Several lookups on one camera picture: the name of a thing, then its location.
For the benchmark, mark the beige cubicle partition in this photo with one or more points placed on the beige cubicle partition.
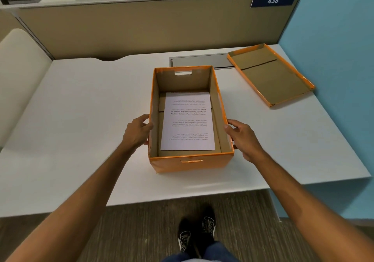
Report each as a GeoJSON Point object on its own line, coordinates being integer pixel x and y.
{"type": "Point", "coordinates": [146, 28]}

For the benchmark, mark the blue number sign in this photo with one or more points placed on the blue number sign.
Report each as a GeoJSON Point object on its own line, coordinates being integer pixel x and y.
{"type": "Point", "coordinates": [273, 0]}

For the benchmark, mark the cream side partition panel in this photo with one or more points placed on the cream side partition panel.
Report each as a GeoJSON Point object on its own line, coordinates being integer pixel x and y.
{"type": "Point", "coordinates": [20, 80]}

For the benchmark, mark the person's left hand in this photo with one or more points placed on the person's left hand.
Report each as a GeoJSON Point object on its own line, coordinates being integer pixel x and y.
{"type": "Point", "coordinates": [134, 136]}

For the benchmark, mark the person's left thumb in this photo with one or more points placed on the person's left thumb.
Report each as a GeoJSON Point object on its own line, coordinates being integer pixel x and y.
{"type": "Point", "coordinates": [143, 118]}

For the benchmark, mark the person's right forearm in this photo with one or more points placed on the person's right forearm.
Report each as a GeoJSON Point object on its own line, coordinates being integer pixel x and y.
{"type": "Point", "coordinates": [306, 209]}

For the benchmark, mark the orange cardboard box lid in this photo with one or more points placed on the orange cardboard box lid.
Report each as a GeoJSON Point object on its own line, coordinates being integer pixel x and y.
{"type": "Point", "coordinates": [271, 79]}

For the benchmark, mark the person's left black shoe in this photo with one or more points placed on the person's left black shoe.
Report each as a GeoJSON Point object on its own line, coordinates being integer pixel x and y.
{"type": "Point", "coordinates": [185, 237]}

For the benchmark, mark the person's right black shoe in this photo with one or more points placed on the person's right black shoe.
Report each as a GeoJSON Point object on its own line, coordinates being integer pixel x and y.
{"type": "Point", "coordinates": [208, 223]}

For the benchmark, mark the person's left forearm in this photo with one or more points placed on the person's left forearm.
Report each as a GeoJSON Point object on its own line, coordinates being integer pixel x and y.
{"type": "Point", "coordinates": [76, 209]}

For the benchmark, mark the white printed paper sheet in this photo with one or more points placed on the white printed paper sheet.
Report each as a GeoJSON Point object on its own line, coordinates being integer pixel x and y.
{"type": "Point", "coordinates": [188, 124]}

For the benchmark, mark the person's right thumb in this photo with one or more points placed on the person's right thumb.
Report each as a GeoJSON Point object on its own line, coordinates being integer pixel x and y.
{"type": "Point", "coordinates": [233, 122]}

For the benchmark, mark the person's blue jeans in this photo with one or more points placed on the person's blue jeans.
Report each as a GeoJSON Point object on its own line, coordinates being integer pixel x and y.
{"type": "Point", "coordinates": [219, 253]}

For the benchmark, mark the person's black shoe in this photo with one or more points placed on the person's black shoe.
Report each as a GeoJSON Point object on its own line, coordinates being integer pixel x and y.
{"type": "Point", "coordinates": [185, 237]}
{"type": "Point", "coordinates": [208, 223]}

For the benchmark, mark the orange cardboard storage box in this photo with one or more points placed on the orange cardboard storage box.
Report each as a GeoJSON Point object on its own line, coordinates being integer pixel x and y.
{"type": "Point", "coordinates": [190, 164]}

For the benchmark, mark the person's right hand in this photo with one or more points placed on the person's right hand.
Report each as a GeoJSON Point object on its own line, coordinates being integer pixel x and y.
{"type": "Point", "coordinates": [244, 142]}

